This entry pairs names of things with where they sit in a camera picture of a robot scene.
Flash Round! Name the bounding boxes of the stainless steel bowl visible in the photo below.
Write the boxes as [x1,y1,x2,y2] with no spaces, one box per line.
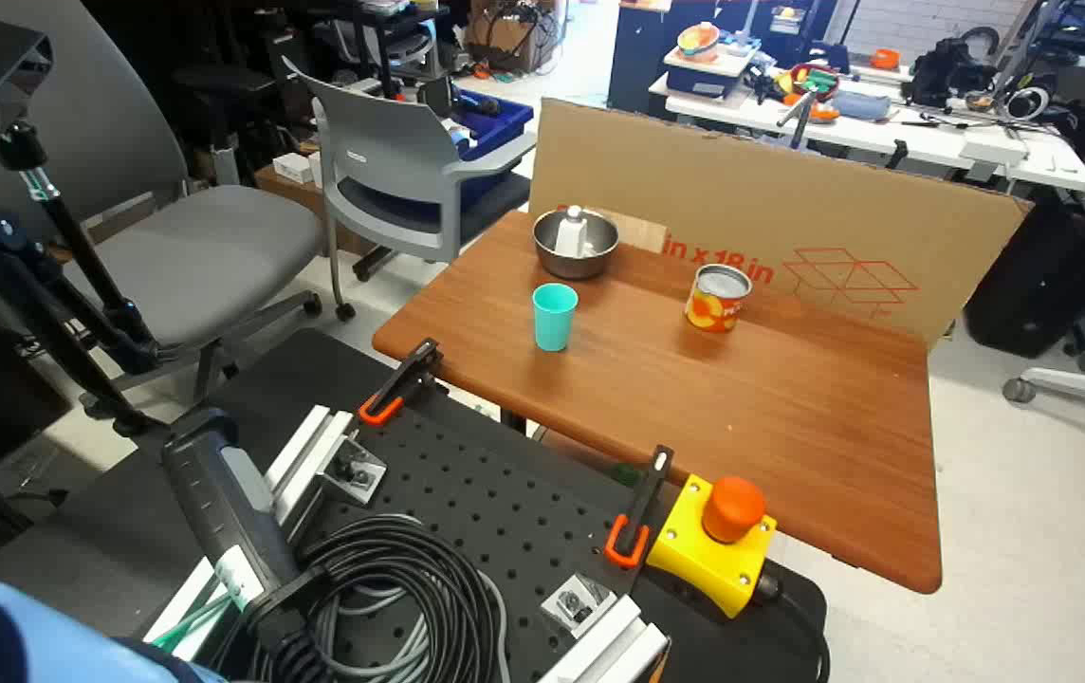
[530,203,625,283]

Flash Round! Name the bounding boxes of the teal plastic cup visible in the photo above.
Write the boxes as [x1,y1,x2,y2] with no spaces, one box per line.
[528,282,585,356]

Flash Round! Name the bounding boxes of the black perforated mounting board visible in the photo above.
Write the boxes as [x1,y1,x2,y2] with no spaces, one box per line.
[312,384,830,683]

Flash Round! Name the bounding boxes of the orange label tin can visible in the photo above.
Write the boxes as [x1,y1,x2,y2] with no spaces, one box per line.
[685,260,760,339]

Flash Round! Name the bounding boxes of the blue plastic bin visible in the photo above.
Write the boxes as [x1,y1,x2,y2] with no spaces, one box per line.
[442,83,540,164]

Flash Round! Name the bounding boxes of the grey plastic chair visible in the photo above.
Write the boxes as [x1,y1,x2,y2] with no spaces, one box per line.
[281,54,540,325]

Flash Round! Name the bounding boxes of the yellow emergency stop box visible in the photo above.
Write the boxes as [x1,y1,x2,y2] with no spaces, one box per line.
[642,473,781,622]

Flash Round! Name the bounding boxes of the dark blue cabinet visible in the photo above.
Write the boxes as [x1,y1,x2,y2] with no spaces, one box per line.
[604,0,852,118]

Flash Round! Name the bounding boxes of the brown cardboard panel red print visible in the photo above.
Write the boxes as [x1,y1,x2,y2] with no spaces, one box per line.
[528,93,1034,354]

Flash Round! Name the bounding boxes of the brown cardboard box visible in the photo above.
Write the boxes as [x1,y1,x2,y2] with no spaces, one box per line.
[465,0,572,70]

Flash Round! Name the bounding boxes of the grey fabric office chair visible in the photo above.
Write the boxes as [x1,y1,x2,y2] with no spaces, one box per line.
[0,0,332,431]

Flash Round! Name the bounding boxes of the dark grey power box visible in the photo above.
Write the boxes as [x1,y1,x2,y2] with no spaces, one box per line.
[160,406,309,609]

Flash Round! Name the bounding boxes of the white cluttered table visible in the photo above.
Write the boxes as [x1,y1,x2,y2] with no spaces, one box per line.
[648,67,1085,194]

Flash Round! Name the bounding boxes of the black tripod stand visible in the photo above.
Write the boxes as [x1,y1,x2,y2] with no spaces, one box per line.
[0,118,176,438]

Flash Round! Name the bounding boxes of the black backpack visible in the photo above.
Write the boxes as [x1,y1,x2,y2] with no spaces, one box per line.
[907,32,992,110]

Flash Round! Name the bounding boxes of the black bag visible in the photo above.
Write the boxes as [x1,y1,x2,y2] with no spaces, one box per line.
[959,202,1085,361]

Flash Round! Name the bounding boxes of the swivel chair base with casters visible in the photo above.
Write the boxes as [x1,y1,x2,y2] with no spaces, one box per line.
[997,270,1085,523]

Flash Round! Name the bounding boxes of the pale blue rounded cover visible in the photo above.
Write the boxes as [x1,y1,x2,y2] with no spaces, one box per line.
[0,571,232,683]

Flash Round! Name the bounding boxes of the black clamp orange handle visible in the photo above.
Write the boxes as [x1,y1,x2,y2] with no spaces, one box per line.
[352,333,449,431]
[600,442,680,571]

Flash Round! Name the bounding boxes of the white aluminium profile rail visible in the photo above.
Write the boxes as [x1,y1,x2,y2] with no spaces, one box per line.
[142,402,360,647]
[540,571,677,683]

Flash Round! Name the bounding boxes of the black coiled cable bundle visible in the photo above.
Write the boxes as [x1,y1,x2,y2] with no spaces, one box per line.
[232,507,516,683]

